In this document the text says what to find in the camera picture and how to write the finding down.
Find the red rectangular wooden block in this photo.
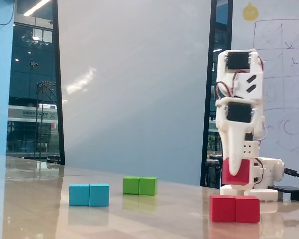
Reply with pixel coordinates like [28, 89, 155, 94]
[209, 194, 261, 224]

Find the black flat power box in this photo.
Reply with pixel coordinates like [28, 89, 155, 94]
[267, 185, 299, 203]

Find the green rectangular wooden block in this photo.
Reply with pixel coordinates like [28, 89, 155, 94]
[122, 176, 158, 196]

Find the small red wooden cube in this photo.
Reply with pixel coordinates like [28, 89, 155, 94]
[221, 157, 252, 187]

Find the black slanted window frame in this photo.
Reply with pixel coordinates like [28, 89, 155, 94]
[51, 0, 66, 166]

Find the red black base servo cable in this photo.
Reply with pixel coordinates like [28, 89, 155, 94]
[254, 156, 266, 185]

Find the blue rectangular wooden block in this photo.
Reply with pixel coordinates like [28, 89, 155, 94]
[68, 183, 110, 207]

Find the black hanging cable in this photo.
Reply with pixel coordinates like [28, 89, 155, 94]
[0, 0, 16, 26]

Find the black narrow window frame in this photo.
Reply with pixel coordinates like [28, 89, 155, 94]
[200, 0, 234, 187]

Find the red black gripper servo cable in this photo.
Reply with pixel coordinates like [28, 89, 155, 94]
[215, 70, 251, 99]

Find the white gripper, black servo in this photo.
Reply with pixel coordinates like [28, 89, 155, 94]
[215, 98, 265, 188]

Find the black power cable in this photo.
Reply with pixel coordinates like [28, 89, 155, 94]
[285, 168, 299, 190]

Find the yellow round sticker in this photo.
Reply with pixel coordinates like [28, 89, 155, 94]
[242, 1, 260, 21]

